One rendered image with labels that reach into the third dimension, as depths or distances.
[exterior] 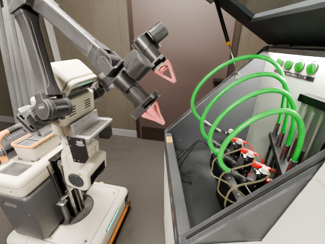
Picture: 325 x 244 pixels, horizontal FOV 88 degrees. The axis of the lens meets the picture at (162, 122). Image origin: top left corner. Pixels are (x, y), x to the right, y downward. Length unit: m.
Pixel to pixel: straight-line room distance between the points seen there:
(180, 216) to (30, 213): 0.95
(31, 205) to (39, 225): 0.17
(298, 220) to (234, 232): 0.15
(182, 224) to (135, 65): 0.50
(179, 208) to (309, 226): 0.35
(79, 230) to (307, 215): 1.33
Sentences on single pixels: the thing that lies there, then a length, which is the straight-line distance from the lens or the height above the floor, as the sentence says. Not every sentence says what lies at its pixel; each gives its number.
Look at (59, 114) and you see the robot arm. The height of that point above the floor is 1.22.
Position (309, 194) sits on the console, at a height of 1.17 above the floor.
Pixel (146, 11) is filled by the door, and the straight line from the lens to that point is 2.40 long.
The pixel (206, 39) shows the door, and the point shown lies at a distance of 2.27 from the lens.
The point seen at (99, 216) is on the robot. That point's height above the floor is 0.28.
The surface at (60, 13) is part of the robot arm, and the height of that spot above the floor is 1.55.
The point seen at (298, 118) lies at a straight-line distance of 0.54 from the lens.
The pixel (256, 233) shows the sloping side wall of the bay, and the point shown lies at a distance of 0.59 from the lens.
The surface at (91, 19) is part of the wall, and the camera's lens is 2.76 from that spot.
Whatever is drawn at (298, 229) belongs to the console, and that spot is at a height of 1.10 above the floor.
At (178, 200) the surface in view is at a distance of 0.68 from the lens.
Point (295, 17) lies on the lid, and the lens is 0.80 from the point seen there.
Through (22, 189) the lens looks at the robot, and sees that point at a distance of 1.23.
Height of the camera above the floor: 1.47
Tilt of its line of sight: 26 degrees down
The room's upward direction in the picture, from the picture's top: straight up
